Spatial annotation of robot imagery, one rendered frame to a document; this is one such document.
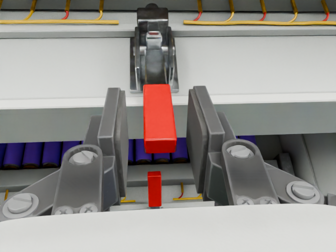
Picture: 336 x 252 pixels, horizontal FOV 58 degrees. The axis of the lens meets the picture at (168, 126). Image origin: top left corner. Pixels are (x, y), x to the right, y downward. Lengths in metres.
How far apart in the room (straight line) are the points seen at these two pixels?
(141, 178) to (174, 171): 0.04
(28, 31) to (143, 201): 0.21
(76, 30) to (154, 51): 0.06
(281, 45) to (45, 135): 0.16
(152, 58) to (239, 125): 0.08
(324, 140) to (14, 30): 0.27
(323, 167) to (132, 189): 0.19
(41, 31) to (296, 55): 0.16
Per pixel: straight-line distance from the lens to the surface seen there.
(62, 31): 0.20
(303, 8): 0.24
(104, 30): 0.20
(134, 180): 0.32
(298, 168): 0.36
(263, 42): 0.21
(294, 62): 0.21
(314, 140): 0.33
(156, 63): 0.15
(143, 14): 0.18
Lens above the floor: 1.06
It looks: 42 degrees down
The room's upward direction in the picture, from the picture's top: 2 degrees clockwise
